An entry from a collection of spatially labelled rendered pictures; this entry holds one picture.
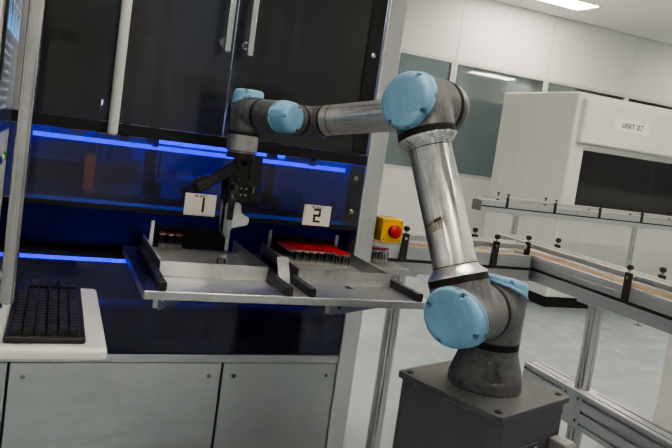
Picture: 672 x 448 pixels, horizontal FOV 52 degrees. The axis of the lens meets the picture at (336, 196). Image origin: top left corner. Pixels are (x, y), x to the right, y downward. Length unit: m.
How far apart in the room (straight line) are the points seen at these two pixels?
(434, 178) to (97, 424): 1.17
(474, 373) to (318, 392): 0.81
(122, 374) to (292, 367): 0.48
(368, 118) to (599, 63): 7.30
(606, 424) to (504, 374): 0.96
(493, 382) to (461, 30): 6.41
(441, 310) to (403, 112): 0.38
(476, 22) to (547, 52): 1.00
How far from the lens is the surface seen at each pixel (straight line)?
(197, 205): 1.89
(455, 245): 1.31
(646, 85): 9.29
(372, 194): 2.05
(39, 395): 1.99
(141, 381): 2.00
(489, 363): 1.43
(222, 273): 1.67
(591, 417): 2.41
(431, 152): 1.33
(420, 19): 7.40
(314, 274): 1.74
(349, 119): 1.61
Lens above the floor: 1.25
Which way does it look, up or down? 5 degrees down
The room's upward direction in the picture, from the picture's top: 8 degrees clockwise
